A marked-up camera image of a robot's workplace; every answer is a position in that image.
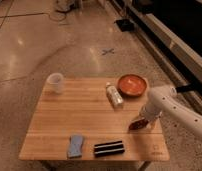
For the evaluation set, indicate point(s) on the red ceramic bowl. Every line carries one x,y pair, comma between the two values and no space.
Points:
131,85

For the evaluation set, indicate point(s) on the translucent plastic cup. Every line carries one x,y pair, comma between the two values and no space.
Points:
56,81

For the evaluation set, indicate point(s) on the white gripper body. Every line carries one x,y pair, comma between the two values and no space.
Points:
150,112

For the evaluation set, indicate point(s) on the blue folded cloth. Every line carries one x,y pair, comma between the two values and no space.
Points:
75,146

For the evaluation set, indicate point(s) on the white plastic bottle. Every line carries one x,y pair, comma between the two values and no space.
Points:
113,95

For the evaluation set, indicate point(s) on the wooden folding table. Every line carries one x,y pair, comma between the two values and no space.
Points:
84,109

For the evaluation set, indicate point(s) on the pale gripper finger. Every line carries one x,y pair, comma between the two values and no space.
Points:
140,123

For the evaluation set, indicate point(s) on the black floor plate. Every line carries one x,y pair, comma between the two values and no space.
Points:
125,25

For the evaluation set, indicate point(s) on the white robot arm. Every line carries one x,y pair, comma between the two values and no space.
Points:
162,99

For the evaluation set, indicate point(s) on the black striped block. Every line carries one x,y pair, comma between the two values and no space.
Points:
109,148

